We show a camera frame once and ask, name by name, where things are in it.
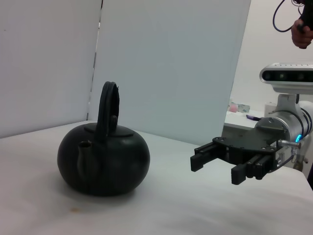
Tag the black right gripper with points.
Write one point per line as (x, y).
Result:
(247, 142)

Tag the black round teapot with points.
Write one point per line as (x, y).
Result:
(110, 159)

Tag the black handheld controller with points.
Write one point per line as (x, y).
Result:
(306, 12)

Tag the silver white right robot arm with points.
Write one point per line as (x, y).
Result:
(288, 122)

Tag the person's hand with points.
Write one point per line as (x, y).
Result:
(303, 36)

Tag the white background desk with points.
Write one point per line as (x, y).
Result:
(239, 122)

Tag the purple flat item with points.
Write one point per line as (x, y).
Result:
(253, 118)

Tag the pink round object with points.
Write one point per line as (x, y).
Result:
(233, 107)

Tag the patterned small box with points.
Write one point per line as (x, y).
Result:
(243, 109)

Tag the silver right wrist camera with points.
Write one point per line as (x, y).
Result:
(288, 76)

